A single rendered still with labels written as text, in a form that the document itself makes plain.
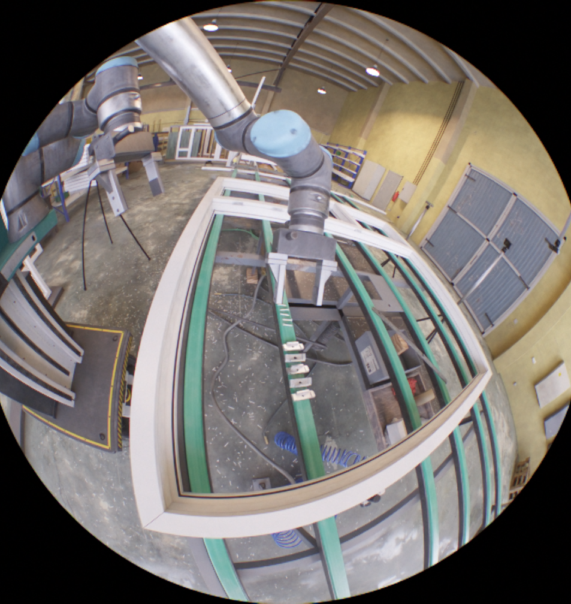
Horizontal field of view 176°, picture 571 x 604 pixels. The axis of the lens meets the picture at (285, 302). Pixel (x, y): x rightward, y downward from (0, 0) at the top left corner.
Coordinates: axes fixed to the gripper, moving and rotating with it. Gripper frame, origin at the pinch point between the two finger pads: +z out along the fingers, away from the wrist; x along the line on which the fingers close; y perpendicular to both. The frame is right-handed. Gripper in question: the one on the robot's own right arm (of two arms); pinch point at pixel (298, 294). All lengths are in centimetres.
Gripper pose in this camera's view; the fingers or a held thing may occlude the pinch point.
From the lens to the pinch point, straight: 40.4
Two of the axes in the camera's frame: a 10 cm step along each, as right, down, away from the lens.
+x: 9.4, 0.4, 3.3
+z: -1.1, 9.8, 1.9
